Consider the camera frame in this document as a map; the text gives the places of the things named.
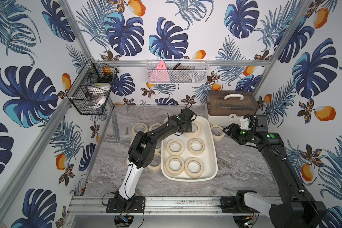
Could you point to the white object in black basket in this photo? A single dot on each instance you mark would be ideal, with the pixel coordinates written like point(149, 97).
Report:
point(96, 94)

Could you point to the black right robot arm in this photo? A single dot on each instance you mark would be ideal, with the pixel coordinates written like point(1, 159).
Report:
point(298, 208)

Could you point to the white plastic storage tray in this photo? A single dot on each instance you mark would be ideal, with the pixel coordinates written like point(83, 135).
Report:
point(208, 158)

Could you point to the pink triangle in basket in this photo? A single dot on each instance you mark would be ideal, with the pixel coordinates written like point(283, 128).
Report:
point(160, 74)

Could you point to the cream tape roll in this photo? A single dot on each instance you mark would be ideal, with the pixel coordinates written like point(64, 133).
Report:
point(139, 127)
point(175, 165)
point(155, 164)
point(196, 146)
point(175, 147)
point(217, 132)
point(194, 168)
point(196, 129)

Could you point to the perforated metal DIN rail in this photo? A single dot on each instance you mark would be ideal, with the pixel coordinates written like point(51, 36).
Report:
point(115, 128)

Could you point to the white mesh wall basket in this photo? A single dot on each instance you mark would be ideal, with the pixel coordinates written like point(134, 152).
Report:
point(182, 71)

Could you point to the black wire basket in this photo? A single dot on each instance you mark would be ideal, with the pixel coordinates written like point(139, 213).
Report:
point(92, 72)

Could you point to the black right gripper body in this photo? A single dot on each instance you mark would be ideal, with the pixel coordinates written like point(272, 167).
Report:
point(242, 135)

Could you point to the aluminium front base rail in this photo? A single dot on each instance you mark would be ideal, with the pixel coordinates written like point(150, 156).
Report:
point(157, 206)

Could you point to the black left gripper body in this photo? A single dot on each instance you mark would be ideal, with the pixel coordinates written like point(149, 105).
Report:
point(186, 114)

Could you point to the brown lidded storage case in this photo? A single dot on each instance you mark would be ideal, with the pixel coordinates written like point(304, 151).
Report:
point(228, 107)

